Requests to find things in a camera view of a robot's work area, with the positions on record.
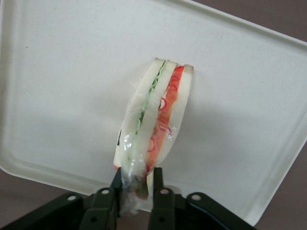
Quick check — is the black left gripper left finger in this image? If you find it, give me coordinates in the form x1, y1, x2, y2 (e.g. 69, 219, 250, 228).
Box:
0, 167, 123, 230

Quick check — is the triangular sandwich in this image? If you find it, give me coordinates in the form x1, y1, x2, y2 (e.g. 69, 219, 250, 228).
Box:
112, 57, 195, 217

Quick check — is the cream rectangular plastic tray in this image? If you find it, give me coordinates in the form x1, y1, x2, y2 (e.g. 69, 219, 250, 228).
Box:
0, 0, 307, 227

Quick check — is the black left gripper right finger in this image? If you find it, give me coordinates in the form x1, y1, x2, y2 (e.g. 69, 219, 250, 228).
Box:
147, 167, 258, 230

